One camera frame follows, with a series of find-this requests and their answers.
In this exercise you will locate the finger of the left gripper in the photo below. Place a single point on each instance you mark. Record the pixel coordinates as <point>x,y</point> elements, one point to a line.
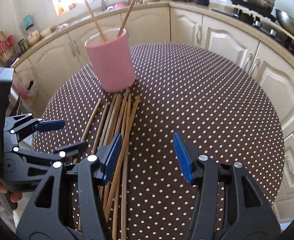
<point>19,127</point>
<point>24,168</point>

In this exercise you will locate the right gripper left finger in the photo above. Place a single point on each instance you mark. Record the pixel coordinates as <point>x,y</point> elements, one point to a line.
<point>48,214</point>

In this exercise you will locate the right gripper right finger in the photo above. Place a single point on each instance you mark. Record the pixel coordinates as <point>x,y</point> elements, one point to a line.
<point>229,204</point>

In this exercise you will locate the wooden chopstick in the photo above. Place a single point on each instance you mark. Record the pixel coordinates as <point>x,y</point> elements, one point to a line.
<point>124,193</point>
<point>118,123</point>
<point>121,157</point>
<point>130,8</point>
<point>117,180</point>
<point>112,119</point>
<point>107,120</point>
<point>100,128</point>
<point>90,122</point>
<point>95,21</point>

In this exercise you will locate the cream lower kitchen cabinets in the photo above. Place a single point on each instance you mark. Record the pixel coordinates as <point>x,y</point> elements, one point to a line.
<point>229,114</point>

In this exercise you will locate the silver trash bin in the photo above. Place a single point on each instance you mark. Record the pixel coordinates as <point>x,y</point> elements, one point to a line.
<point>14,102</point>

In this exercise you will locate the plastic bag on cabinet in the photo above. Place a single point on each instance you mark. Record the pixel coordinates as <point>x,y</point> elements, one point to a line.
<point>26,87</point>

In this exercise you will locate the red cup on rack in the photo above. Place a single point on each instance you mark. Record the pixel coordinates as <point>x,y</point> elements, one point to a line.
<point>10,41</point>

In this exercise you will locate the jar with teal lid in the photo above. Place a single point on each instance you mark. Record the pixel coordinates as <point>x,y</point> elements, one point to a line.
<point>32,34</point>

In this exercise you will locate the brown polka dot tablecloth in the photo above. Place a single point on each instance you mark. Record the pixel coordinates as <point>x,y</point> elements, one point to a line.
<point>202,153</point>

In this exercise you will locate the pink chopstick holder cup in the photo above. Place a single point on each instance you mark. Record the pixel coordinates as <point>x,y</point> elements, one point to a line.
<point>111,60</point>

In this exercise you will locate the chrome sink faucet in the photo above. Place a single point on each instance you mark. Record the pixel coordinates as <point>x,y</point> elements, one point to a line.
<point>104,5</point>

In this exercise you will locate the black gas stove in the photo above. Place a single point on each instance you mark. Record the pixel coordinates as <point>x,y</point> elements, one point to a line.
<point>259,19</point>

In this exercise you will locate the steel wok with handle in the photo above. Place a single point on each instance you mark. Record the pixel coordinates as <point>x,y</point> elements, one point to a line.
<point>285,20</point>

